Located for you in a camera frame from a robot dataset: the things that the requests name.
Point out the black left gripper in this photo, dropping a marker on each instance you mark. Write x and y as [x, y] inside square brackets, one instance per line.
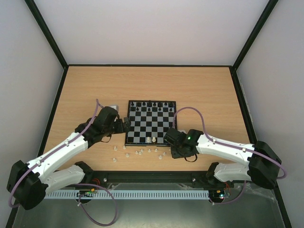
[121, 128]

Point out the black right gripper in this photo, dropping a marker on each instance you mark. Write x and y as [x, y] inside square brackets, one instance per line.
[172, 137]

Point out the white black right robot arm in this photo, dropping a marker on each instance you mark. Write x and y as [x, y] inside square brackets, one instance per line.
[257, 162]

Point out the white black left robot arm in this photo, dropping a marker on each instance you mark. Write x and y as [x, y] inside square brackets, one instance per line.
[30, 182]

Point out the black and silver chessboard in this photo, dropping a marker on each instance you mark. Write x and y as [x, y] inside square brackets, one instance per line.
[150, 124]

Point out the black king back row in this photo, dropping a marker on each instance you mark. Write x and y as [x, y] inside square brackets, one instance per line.
[149, 103]

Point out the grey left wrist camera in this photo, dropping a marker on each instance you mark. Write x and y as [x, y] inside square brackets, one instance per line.
[115, 106]

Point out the black aluminium frame rail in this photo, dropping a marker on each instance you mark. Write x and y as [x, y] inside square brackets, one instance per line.
[152, 177]

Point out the light blue slotted cable duct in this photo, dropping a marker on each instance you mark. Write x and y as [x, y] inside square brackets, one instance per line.
[132, 194]

